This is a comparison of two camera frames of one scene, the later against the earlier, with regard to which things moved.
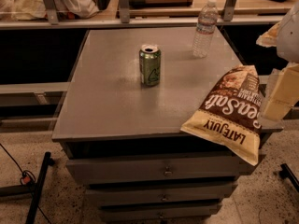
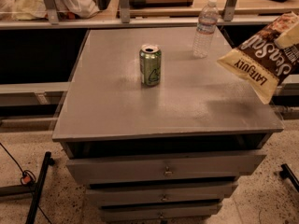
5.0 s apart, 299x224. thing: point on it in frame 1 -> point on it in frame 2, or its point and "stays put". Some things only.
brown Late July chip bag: x=229 y=115 -> x=261 y=64
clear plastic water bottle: x=206 y=28 stays put
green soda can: x=149 y=63 stays put
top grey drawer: x=154 y=167 stays put
